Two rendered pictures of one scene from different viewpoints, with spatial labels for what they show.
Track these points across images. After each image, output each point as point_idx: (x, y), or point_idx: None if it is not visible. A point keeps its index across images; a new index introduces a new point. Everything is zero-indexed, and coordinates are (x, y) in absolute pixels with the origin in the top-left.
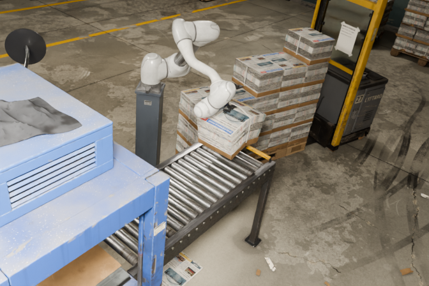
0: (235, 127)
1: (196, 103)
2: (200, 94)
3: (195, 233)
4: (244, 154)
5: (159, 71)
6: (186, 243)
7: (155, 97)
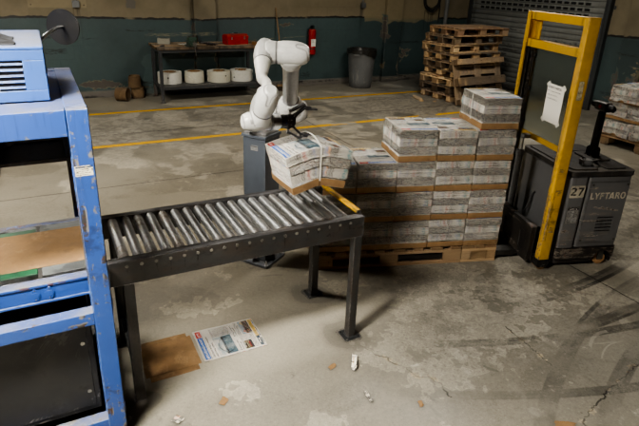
0: (296, 152)
1: None
2: None
3: (211, 256)
4: (330, 204)
5: None
6: (196, 263)
7: (261, 141)
